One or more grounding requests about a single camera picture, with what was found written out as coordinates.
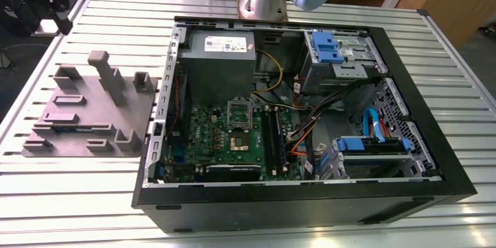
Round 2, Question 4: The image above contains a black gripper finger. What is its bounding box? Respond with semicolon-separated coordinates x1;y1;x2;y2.
53;8;74;36

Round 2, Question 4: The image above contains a CPU socket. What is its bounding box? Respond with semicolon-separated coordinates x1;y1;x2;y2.
226;135;253;152

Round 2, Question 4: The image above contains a grey parts rack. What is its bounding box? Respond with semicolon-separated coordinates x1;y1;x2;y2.
21;50;160;158

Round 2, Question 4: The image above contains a RAM stick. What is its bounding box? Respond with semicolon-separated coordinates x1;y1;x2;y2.
273;108;290;170
52;125;96;133

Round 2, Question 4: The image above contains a grey power supply unit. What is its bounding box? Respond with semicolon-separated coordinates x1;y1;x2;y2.
177;29;258;103

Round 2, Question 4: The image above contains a metal socket cover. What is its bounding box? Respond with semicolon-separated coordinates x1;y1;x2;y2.
225;96;256;132

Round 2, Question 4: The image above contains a green motherboard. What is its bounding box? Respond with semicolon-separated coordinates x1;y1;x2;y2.
160;105;302;182

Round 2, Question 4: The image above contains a blue expansion slot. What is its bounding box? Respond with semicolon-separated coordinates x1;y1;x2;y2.
173;145;186;164

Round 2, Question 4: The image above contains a black RAM slot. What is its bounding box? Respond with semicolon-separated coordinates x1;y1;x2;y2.
260;107;274;173
268;107;282;173

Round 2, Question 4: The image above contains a black graphics card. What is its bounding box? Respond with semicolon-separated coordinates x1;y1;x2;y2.
194;163;264;182

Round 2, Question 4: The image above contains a blue drive bay latch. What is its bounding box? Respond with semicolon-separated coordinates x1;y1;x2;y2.
309;31;346;64

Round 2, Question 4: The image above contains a metal drive cage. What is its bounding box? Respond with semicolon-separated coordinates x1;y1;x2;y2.
300;30;388;95

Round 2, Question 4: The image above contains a black PC case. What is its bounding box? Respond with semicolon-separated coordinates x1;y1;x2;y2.
130;15;478;234

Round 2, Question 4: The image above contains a hard disk in blue carrier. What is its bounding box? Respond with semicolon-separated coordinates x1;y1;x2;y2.
333;136;412;156

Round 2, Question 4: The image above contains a metal disk bay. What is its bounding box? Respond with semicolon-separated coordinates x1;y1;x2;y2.
316;136;445;182

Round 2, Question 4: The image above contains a yellow wire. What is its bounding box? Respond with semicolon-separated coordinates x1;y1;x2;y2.
250;49;284;94

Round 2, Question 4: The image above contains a white grey wire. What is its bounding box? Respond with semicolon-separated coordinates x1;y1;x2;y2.
250;92;310;111

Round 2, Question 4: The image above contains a black cable bundle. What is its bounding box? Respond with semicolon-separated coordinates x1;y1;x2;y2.
285;76;382;141

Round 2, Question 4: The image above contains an orange wire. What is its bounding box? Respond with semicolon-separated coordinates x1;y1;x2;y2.
289;136;310;156

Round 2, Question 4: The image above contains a blue wire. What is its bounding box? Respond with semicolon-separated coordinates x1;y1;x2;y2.
362;107;388;144

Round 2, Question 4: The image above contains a red wire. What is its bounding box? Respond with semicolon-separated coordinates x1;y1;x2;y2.
377;118;392;140

